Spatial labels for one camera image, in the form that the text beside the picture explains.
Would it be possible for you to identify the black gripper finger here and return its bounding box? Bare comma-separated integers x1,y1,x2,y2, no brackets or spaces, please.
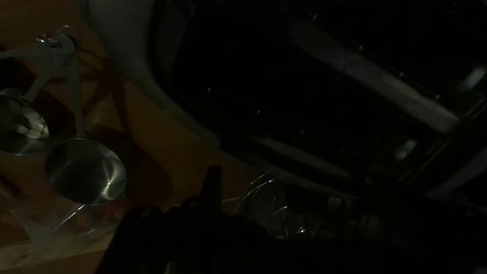
200,164,226,205

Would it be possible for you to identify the steel measuring cup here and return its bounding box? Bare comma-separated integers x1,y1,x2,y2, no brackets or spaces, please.
0,35,66,157
45,27,130,207

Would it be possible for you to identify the white curved object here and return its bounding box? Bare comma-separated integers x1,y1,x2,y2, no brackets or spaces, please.
83,0,221,146

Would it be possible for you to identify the dark wire rack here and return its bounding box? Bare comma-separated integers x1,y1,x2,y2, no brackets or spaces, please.
162,0,487,204

